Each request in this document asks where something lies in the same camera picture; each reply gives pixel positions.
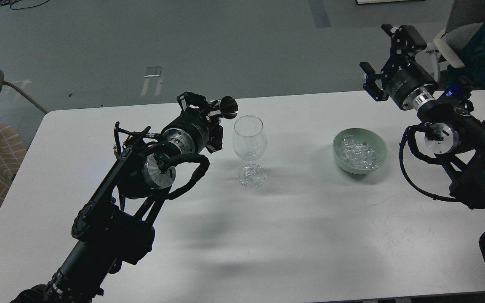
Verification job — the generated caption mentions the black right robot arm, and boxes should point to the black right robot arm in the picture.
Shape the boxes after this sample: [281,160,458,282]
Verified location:
[360,24,485,209]

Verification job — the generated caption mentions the steel double jigger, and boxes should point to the steel double jigger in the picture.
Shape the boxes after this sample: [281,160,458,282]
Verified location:
[206,96,239,120]

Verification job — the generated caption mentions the clear wine glass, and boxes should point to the clear wine glass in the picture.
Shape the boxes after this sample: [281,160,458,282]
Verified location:
[232,115,267,188]

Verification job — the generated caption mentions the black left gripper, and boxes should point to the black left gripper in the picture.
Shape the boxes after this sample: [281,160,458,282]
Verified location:
[160,92,223,154]

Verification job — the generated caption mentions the clear ice cubes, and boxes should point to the clear ice cubes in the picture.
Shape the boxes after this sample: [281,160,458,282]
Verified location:
[337,135,381,171]

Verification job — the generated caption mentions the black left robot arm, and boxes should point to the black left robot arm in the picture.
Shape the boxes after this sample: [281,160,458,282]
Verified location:
[14,92,238,303]

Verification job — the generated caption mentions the grey office chair right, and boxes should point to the grey office chair right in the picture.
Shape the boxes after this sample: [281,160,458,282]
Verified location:
[425,0,485,89]

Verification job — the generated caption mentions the green bowl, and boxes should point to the green bowl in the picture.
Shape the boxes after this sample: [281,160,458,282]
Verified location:
[332,128,388,175]

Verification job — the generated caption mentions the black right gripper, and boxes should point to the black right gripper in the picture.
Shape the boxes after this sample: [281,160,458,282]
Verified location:
[360,24,437,111]

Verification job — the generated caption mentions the black floor cables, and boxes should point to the black floor cables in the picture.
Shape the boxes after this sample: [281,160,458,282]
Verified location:
[0,0,50,18]

